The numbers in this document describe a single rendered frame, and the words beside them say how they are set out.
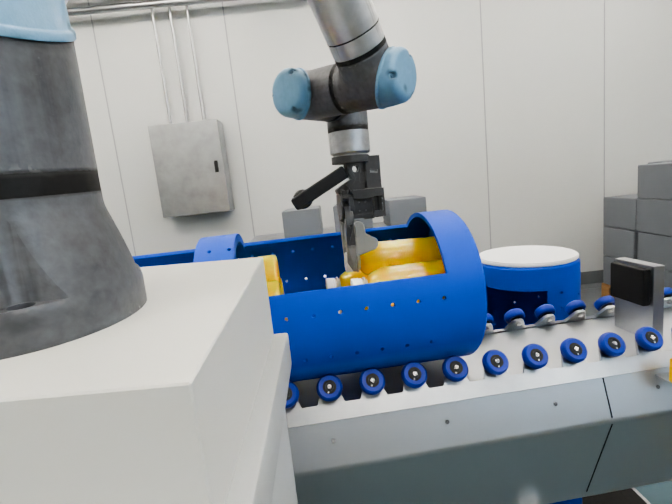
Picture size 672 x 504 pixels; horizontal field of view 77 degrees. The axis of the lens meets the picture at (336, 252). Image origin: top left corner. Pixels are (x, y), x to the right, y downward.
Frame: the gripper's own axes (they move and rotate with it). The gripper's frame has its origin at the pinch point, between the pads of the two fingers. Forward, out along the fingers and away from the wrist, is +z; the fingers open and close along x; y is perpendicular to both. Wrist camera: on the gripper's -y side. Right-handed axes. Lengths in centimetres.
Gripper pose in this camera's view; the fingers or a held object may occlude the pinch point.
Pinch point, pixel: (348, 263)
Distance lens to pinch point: 80.7
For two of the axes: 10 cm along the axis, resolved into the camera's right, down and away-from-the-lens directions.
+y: 9.9, -1.1, 1.0
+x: -1.2, -1.4, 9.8
